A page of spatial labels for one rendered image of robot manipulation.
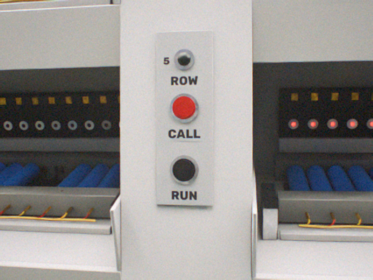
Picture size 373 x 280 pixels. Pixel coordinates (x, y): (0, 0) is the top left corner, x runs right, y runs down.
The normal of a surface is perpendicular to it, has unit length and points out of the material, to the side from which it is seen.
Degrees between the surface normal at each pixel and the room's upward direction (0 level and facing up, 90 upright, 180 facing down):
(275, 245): 18
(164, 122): 90
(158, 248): 90
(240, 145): 90
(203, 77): 90
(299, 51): 108
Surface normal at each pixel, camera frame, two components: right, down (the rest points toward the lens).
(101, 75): -0.14, 0.01
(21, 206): -0.13, 0.31
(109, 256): -0.04, -0.95
